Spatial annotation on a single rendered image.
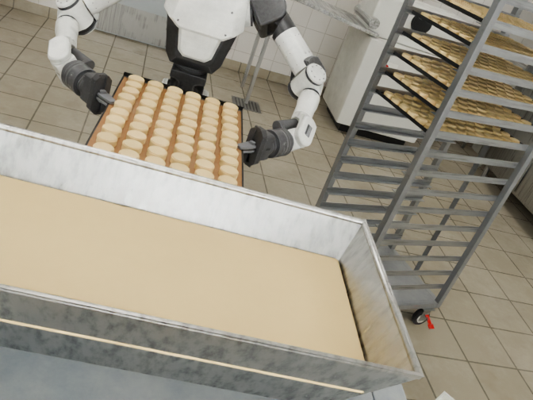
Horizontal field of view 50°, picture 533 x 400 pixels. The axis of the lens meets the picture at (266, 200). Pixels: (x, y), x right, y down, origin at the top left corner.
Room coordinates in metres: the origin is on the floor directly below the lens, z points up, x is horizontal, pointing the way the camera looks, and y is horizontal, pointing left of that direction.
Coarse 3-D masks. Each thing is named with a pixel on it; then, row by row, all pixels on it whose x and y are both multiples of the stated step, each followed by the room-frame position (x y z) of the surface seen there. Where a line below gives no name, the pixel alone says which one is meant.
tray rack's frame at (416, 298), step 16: (448, 144) 2.90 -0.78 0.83; (528, 160) 2.52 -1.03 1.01; (512, 176) 2.53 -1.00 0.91; (496, 208) 2.52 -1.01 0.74; (480, 240) 2.53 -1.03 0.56; (464, 256) 2.52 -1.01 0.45; (448, 288) 2.52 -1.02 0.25; (400, 304) 2.38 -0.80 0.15; (416, 304) 2.43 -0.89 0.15; (432, 304) 2.49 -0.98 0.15
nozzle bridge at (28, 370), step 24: (0, 360) 0.40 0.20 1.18; (24, 360) 0.41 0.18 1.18; (48, 360) 0.43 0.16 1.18; (72, 360) 0.44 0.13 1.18; (0, 384) 0.38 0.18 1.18; (24, 384) 0.39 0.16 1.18; (48, 384) 0.40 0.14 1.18; (72, 384) 0.41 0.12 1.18; (96, 384) 0.42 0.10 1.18; (120, 384) 0.43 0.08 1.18; (144, 384) 0.44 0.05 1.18; (168, 384) 0.45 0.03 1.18; (192, 384) 0.47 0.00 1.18
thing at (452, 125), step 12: (396, 96) 2.55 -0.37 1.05; (408, 96) 2.61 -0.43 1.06; (408, 108) 2.42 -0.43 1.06; (420, 108) 2.49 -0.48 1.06; (420, 120) 2.31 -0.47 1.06; (432, 120) 2.37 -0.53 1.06; (456, 120) 2.51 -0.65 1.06; (456, 132) 2.34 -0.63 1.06; (468, 132) 2.40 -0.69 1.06; (480, 132) 2.50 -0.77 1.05; (492, 132) 2.54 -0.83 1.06; (504, 132) 2.63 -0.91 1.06
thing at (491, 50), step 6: (486, 48) 2.25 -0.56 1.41; (492, 48) 2.26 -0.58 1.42; (498, 48) 2.28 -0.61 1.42; (492, 54) 2.27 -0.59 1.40; (498, 54) 2.29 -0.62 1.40; (504, 54) 2.30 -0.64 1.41; (510, 54) 2.32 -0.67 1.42; (516, 54) 2.34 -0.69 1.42; (516, 60) 2.35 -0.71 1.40; (522, 60) 2.36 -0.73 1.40; (528, 60) 2.38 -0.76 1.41
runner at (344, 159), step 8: (344, 160) 2.56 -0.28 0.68; (352, 160) 2.59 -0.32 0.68; (360, 160) 2.61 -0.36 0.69; (368, 160) 2.64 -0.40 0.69; (376, 160) 2.67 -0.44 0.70; (384, 160) 2.69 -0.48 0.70; (392, 160) 2.72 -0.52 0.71; (400, 168) 2.73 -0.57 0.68; (424, 168) 2.85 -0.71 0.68; (432, 168) 2.88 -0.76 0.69
